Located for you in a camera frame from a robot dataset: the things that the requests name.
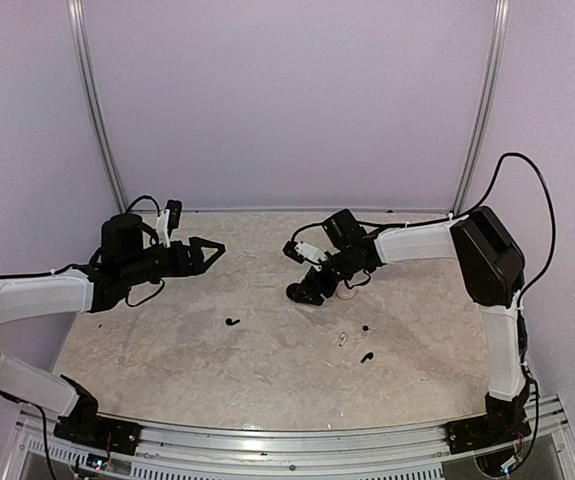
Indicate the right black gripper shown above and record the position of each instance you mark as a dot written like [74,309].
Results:
[307,286]

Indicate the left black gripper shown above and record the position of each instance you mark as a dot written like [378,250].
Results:
[193,265]

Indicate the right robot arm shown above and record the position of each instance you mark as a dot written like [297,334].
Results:
[492,268]

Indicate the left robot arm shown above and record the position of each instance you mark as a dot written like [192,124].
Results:
[132,253]

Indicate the pink round case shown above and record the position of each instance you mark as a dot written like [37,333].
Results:
[344,293]

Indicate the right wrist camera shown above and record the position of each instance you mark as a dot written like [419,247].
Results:
[302,252]

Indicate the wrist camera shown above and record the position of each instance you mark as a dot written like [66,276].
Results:
[168,220]
[302,252]

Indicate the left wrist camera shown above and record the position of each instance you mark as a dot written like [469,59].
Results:
[168,220]

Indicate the front aluminium rail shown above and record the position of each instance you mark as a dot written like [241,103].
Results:
[169,451]

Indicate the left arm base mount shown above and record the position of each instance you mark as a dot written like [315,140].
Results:
[103,433]

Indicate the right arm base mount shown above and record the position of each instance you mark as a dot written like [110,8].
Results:
[483,431]

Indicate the left aluminium frame post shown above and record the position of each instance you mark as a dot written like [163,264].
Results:
[76,14]

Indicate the aluminium frame post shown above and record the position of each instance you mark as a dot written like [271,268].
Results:
[485,103]
[76,14]

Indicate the right aluminium frame post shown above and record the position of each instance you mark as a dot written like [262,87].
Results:
[485,103]

